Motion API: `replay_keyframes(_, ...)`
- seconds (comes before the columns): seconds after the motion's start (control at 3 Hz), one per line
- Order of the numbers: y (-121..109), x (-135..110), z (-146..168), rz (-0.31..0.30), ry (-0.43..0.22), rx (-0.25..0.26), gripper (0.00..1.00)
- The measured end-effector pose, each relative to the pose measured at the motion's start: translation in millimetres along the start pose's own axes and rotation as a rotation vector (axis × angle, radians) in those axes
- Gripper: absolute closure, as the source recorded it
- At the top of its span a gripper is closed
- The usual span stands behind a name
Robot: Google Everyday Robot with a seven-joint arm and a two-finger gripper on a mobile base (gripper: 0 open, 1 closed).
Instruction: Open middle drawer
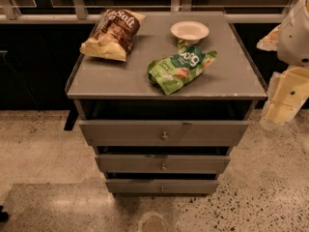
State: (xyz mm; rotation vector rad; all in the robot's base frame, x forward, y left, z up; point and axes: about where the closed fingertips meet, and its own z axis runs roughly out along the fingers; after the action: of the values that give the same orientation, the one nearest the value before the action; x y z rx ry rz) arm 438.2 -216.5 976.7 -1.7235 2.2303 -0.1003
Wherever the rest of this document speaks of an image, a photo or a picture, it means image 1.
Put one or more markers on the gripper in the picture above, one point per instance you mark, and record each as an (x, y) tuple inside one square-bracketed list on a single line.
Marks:
[(294, 38)]

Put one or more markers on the grey drawer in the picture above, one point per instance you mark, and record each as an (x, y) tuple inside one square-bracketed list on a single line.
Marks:
[(161, 186), (177, 164), (162, 132)]

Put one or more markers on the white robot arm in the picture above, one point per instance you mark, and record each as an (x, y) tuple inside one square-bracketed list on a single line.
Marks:
[(293, 36)]

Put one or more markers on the grey drawer cabinet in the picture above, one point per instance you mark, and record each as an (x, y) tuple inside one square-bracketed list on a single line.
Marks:
[(227, 90)]

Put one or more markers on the grey top drawer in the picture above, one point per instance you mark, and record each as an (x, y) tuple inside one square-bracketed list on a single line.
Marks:
[(162, 132)]

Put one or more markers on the grey bottom drawer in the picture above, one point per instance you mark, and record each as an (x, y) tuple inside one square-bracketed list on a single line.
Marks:
[(161, 186)]

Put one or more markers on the white bowl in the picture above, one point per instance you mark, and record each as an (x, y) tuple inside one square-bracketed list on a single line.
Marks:
[(190, 31)]

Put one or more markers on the green snack bag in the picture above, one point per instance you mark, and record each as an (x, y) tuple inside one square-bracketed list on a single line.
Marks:
[(172, 73)]

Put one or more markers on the brown yellow chip bag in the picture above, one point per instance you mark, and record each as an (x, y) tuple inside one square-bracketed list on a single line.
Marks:
[(113, 38)]

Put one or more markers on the black object at floor edge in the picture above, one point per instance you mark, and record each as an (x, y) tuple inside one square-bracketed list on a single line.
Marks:
[(4, 216)]

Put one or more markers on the metal railing frame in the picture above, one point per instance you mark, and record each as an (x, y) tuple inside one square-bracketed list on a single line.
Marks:
[(88, 11)]

